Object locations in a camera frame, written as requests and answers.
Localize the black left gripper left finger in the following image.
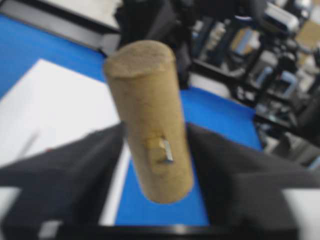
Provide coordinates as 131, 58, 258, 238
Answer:
0, 124, 125, 240

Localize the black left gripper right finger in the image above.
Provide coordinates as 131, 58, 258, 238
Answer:
186, 123, 320, 240

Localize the wooden mallet hammer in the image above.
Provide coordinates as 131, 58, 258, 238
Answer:
103, 40, 194, 204

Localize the white foam board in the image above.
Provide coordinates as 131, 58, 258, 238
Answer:
0, 59, 129, 226

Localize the cluttered equipment rack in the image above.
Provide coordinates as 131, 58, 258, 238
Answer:
114, 0, 320, 168

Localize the blue table cloth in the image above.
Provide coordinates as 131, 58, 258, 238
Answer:
0, 15, 261, 225

